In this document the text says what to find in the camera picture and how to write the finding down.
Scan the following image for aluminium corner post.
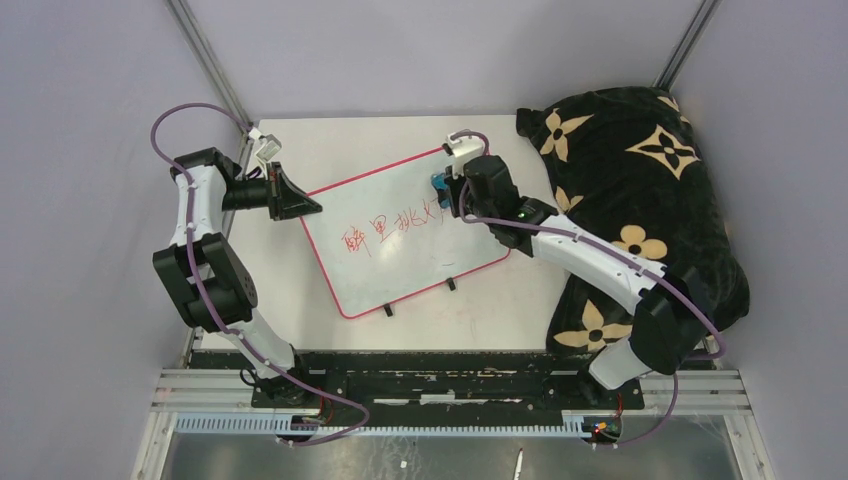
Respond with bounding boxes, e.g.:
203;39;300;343
164;0;253;183
653;0;722;91

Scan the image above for white marker pen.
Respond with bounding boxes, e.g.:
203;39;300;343
512;448;524;480

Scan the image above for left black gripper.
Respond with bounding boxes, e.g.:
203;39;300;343
222;162;323;222

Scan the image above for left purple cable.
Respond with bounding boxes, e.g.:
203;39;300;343
150;103;372;448

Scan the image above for aluminium frame rails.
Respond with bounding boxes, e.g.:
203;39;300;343
132;369;773;479

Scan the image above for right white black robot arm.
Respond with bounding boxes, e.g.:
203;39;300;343
430;155;718;408

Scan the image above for left aluminium corner post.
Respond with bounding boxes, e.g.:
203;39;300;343
164;0;253;183

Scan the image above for blue toothed cable duct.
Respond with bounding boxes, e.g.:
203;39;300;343
174;413;591;440

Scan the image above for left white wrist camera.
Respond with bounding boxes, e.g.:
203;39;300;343
254;135;282;165

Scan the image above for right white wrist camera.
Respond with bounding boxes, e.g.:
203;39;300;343
443;130;488;159

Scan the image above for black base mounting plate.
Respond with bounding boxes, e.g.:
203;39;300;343
184;349;717;429

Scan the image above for red framed whiteboard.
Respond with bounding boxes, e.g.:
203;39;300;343
301;147;510;319

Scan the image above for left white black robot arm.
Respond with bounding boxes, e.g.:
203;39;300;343
152;148;323;407

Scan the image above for right aluminium corner post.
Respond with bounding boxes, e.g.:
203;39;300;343
653;0;722;91

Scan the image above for black floral plush blanket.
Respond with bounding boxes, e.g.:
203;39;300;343
516;86;751;331

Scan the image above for blue whiteboard eraser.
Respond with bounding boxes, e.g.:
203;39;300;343
431;173;451;209

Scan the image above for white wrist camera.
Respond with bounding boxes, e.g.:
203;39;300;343
443;130;488;159
254;135;282;165

